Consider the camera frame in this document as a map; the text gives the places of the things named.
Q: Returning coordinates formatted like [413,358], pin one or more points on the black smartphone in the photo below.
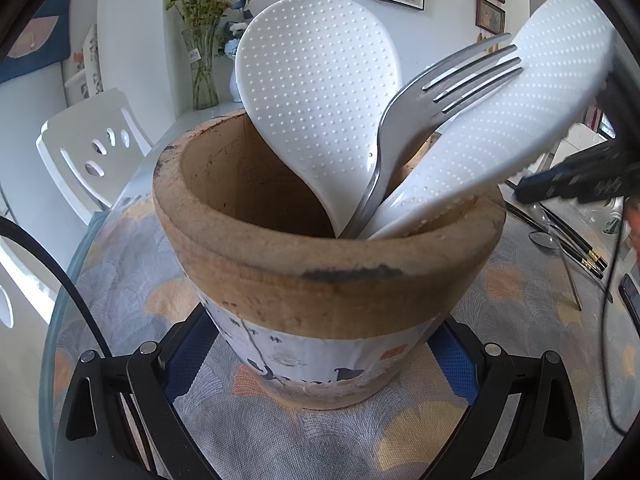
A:
[631,298]

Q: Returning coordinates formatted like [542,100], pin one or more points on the steel fork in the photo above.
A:
[428,101]

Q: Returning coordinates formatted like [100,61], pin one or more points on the steel spoon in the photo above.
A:
[554,250]
[539,214]

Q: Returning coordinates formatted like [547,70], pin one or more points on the white ribbed vase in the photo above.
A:
[234,86]

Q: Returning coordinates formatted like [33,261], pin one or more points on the white rice paddle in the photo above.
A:
[566,49]
[315,77]

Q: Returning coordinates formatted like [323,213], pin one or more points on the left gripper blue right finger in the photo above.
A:
[461,357]

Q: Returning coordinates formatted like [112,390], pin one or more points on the blue fridge cover cloth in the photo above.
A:
[44,41]

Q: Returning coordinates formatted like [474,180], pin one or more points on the glass vase with stems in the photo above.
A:
[200,19]

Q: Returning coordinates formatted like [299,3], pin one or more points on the white chair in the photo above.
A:
[37,284]
[579,138]
[91,150]

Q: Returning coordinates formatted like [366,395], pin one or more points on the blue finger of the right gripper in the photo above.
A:
[584,177]

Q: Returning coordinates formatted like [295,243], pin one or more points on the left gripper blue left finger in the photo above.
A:
[184,349]

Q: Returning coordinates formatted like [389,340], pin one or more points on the patterned grey placemat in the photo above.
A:
[135,289]

